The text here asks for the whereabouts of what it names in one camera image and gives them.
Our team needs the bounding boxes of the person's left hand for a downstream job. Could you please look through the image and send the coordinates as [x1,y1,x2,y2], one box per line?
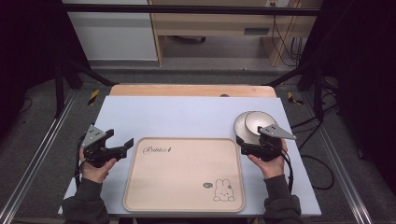
[78,147,119,185]

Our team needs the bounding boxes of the aluminium rail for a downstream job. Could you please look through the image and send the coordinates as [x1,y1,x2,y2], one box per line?
[301,91,375,224]
[0,89,78,224]

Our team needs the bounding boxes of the beige tray with rabbit print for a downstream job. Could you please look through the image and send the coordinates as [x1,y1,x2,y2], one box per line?
[122,136,247,214]

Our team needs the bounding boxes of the wooden desk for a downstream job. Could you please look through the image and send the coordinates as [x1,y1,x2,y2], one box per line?
[148,0,323,68]

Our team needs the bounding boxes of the black hanging cables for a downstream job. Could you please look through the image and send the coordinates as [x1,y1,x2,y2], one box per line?
[271,14,305,68]

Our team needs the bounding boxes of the person's right hand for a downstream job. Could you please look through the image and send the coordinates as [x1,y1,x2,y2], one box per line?
[247,138,290,180]

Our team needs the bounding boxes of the black metal crossbar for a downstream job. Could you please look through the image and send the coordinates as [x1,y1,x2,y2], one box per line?
[61,3,322,17]

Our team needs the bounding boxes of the silver metal bowl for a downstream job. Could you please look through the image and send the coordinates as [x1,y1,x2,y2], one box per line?
[233,110,262,147]

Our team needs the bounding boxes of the right hand-held gripper cable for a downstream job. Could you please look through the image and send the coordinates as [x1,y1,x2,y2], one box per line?
[279,148,295,194]

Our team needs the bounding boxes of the white bowl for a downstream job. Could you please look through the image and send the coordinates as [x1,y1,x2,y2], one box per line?
[244,110,277,137]

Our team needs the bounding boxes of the black metal stand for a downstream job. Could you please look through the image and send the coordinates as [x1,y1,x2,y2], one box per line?
[53,57,117,119]
[265,57,331,122]

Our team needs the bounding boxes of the yellow black tape strip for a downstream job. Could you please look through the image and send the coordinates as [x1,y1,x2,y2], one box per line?
[286,91,305,105]
[87,89,101,106]

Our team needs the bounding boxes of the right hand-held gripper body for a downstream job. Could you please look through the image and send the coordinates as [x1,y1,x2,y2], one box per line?
[247,123,297,162]

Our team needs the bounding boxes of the white cabinet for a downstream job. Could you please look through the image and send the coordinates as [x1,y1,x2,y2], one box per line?
[62,0,159,62]

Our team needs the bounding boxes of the black floor cable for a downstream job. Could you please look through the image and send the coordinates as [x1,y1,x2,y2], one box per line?
[290,104,340,191]

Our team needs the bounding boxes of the left hand-held gripper cable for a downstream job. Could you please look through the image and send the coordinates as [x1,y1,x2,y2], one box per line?
[73,133,88,189]

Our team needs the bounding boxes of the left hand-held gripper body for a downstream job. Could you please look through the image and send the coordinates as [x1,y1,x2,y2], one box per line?
[81,124,119,169]

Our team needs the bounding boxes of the wooden board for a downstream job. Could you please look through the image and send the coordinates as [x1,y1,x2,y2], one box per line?
[108,84,277,98]

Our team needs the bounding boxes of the dark curtain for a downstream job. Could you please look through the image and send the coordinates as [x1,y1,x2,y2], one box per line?
[0,0,92,144]
[298,0,396,197]

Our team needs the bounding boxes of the hand-held gripper cable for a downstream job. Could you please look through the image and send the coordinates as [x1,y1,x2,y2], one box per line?
[73,133,88,189]
[279,148,295,194]

